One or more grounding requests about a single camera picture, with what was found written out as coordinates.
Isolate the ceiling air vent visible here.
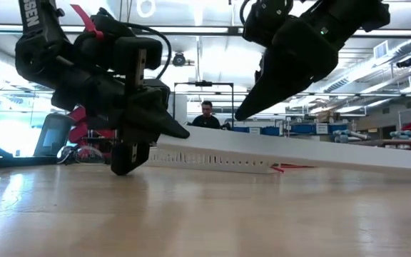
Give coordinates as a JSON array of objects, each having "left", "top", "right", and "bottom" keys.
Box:
[{"left": 372, "top": 39, "right": 390, "bottom": 60}]

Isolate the wooden workbench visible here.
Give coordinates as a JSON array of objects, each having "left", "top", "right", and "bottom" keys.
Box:
[{"left": 355, "top": 138, "right": 411, "bottom": 153}]

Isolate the pale blue tube roll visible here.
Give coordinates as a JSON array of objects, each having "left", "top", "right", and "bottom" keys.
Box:
[
  {"left": 390, "top": 129, "right": 411, "bottom": 140},
  {"left": 332, "top": 128, "right": 371, "bottom": 144}
]

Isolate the black dome camera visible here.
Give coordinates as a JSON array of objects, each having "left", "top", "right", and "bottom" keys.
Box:
[{"left": 171, "top": 51, "right": 196, "bottom": 67}]

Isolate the black camera cable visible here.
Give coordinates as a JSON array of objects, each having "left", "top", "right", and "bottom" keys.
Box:
[{"left": 119, "top": 22, "right": 173, "bottom": 81}]

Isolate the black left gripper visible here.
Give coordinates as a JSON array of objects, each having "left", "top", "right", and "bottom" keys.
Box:
[{"left": 51, "top": 69, "right": 191, "bottom": 176}]

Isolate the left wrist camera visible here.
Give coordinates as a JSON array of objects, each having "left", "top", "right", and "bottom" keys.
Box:
[{"left": 112, "top": 36, "right": 164, "bottom": 71}]

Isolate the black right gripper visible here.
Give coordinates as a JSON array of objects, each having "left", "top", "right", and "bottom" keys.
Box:
[{"left": 234, "top": 17, "right": 340, "bottom": 122}]

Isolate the red machine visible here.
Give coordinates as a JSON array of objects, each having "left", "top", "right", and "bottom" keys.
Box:
[{"left": 66, "top": 105, "right": 116, "bottom": 143}]

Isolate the white hanging ring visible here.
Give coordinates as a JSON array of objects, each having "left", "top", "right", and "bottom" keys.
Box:
[{"left": 135, "top": 0, "right": 157, "bottom": 19}]

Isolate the person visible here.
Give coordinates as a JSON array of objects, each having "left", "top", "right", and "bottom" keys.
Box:
[{"left": 191, "top": 100, "right": 223, "bottom": 130}]

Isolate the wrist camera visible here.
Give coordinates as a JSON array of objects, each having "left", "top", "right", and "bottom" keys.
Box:
[
  {"left": 112, "top": 36, "right": 164, "bottom": 71},
  {"left": 243, "top": 0, "right": 295, "bottom": 47}
]

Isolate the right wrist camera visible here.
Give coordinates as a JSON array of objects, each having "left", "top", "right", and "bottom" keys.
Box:
[{"left": 243, "top": 0, "right": 295, "bottom": 47}]

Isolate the red tag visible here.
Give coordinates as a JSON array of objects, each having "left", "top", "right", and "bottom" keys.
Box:
[{"left": 70, "top": 4, "right": 106, "bottom": 41}]

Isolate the blue storage bin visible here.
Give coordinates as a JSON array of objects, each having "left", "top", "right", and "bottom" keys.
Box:
[
  {"left": 260, "top": 126, "right": 281, "bottom": 137},
  {"left": 328, "top": 123, "right": 350, "bottom": 133},
  {"left": 290, "top": 123, "right": 316, "bottom": 135}
]

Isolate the grey office chair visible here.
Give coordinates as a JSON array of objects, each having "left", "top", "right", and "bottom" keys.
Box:
[{"left": 33, "top": 113, "right": 77, "bottom": 158}]

